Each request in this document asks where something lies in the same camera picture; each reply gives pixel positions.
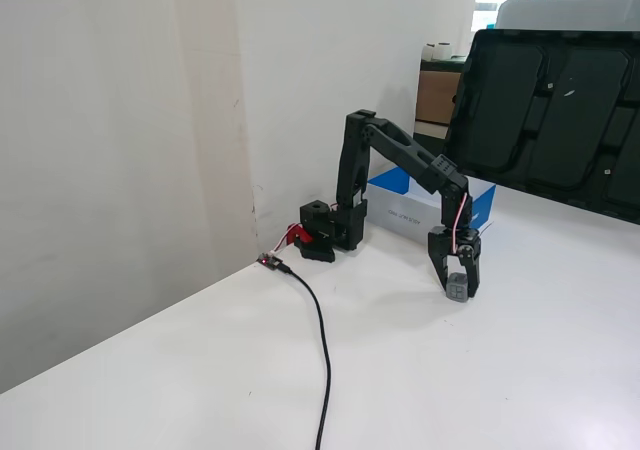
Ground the blue and white cardboard box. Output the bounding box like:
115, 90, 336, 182
366, 165, 498, 247

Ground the white red board cable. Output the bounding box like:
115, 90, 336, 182
267, 228, 297, 257

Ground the red table clamp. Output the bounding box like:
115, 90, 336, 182
285, 222, 315, 248

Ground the small controller board red LED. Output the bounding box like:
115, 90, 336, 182
255, 251, 287, 272

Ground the white plastic storage container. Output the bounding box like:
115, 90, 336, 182
495, 0, 640, 34

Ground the brown cardboard box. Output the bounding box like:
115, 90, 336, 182
415, 69, 464, 127

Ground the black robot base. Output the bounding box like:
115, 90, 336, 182
299, 198, 370, 264

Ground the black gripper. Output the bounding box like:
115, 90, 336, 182
427, 224, 483, 300

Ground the large black plastic tray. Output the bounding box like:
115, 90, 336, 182
441, 28, 640, 219

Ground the gray cube block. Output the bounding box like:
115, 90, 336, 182
445, 271, 472, 304

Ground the white gripper servo cable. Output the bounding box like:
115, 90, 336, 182
448, 192, 474, 257

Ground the black power cable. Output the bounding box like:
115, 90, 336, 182
278, 263, 333, 450

